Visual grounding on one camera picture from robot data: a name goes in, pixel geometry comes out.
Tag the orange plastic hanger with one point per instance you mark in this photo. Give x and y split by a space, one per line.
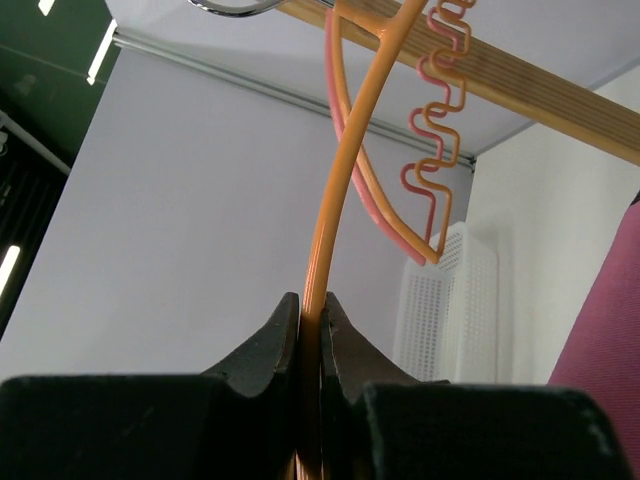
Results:
391 33

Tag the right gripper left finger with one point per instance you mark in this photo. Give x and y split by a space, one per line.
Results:
235 420

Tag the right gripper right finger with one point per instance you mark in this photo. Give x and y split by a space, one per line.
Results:
379 422

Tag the white plastic basket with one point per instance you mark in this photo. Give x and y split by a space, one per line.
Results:
447 320

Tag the wooden clothes rack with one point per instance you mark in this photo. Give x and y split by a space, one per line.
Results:
500 78

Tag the pink camouflage trousers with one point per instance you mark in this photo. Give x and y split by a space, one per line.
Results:
601 354

